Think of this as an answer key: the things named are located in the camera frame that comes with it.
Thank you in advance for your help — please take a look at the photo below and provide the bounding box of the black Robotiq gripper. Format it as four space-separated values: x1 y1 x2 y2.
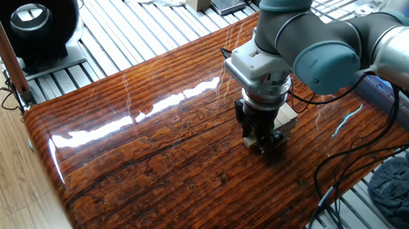
230 97 289 156

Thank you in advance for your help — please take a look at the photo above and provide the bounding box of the light wooden Jenga block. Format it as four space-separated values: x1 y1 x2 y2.
241 135 259 150

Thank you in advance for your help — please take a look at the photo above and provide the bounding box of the wooden Jenga block tower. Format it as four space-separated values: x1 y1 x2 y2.
272 101 300 140

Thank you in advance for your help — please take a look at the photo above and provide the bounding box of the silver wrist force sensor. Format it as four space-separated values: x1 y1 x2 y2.
240 71 294 115

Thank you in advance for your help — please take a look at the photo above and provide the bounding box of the glossy brown wooden board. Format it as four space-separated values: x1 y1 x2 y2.
12 0 409 229

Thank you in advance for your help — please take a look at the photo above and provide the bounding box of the dark blue towel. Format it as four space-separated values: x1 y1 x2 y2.
363 135 409 229

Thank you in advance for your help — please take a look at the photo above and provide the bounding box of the black flat scale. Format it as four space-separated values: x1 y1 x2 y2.
209 0 248 19

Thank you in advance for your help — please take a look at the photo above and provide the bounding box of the white plastic wrist mount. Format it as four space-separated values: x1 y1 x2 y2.
222 29 298 93

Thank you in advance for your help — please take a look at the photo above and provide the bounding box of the grey cable with blue connector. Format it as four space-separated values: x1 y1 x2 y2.
308 183 382 229

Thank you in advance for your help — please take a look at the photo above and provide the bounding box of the aluminium frame rail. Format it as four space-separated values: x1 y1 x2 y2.
350 74 409 150

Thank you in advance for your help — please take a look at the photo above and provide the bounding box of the black tangled cord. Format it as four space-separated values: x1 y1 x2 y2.
0 76 28 114

